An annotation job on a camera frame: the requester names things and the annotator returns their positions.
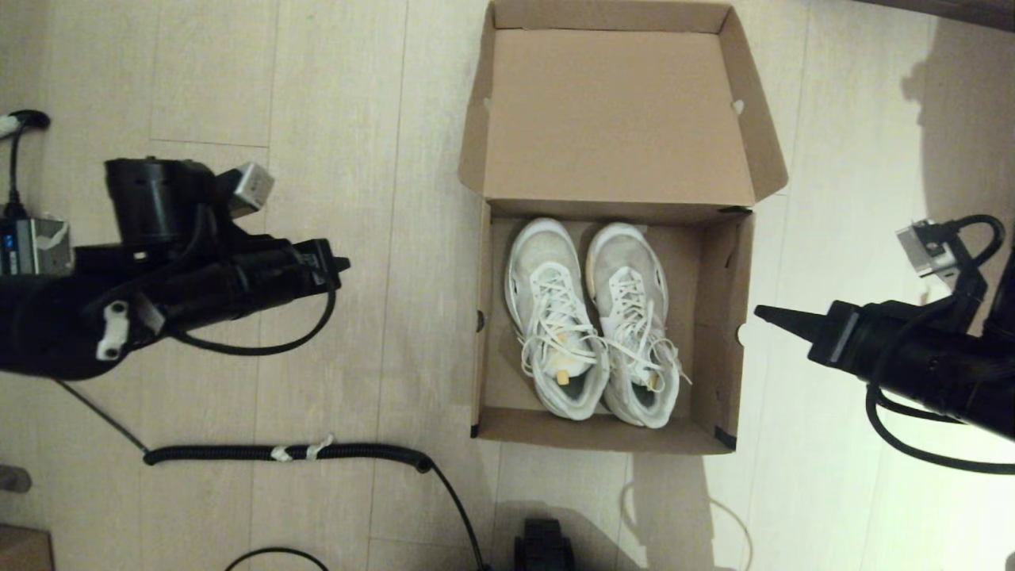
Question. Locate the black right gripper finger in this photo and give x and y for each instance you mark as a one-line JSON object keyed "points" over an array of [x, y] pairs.
{"points": [[801, 317], [805, 331]]}

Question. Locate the grey power supply box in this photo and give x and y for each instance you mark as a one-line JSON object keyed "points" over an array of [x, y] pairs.
{"points": [[32, 250]]}

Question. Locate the white lace-up sneaker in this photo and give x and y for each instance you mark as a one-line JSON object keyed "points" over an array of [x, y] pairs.
{"points": [[634, 317], [555, 317]]}

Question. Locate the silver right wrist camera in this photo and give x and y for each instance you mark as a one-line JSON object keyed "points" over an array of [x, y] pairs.
{"points": [[924, 246]]}

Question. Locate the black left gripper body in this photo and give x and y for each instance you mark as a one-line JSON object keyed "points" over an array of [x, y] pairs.
{"points": [[317, 266]]}

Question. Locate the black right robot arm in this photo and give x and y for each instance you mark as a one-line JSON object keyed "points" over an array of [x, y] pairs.
{"points": [[936, 365]]}

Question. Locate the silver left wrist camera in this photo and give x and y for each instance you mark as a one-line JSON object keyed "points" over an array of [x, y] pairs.
{"points": [[252, 184]]}

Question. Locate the brown cardboard shoe box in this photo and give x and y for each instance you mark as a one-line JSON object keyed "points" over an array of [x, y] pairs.
{"points": [[618, 119]]}

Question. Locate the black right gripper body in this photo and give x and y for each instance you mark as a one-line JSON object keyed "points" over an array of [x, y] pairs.
{"points": [[836, 337]]}

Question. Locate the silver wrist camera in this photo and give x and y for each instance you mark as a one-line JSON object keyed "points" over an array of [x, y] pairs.
{"points": [[924, 246], [252, 184]]}

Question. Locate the small grey round foot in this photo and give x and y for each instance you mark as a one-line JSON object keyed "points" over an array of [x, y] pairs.
{"points": [[14, 479]]}

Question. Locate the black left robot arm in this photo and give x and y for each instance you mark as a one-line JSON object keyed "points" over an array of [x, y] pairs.
{"points": [[63, 333]]}

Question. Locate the small brown cardboard box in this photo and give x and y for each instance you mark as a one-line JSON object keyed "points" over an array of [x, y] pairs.
{"points": [[24, 551]]}

